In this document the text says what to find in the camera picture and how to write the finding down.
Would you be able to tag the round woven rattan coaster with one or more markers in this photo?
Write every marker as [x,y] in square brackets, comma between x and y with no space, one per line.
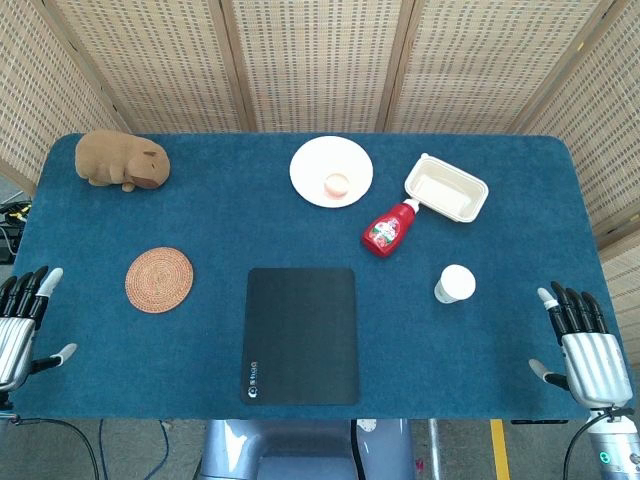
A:
[159,280]

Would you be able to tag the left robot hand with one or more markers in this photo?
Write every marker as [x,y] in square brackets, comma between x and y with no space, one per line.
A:
[15,340]

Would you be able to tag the white round plate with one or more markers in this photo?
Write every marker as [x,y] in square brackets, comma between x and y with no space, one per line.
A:
[320,162]

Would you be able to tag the black mouse pad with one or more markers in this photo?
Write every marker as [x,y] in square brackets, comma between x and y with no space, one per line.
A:
[301,335]

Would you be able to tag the white paper cup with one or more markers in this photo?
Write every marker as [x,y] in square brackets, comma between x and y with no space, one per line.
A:
[454,285]

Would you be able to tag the red ketchup bottle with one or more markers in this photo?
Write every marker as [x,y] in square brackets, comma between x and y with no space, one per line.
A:
[390,230]

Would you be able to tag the grey-blue robot torso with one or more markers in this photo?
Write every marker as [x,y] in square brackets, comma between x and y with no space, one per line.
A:
[300,450]

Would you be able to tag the blue table cloth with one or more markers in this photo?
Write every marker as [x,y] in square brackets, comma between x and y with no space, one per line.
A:
[225,240]

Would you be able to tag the cream rectangular food container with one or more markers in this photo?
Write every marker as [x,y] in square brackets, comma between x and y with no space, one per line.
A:
[446,189]

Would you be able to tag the brown capybara plush toy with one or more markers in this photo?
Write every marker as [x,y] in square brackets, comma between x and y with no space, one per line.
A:
[120,160]

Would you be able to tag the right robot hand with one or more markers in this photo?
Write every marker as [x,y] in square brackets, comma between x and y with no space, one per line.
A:
[595,365]

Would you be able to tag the woven bamboo folding screen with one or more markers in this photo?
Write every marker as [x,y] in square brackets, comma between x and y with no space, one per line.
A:
[320,65]

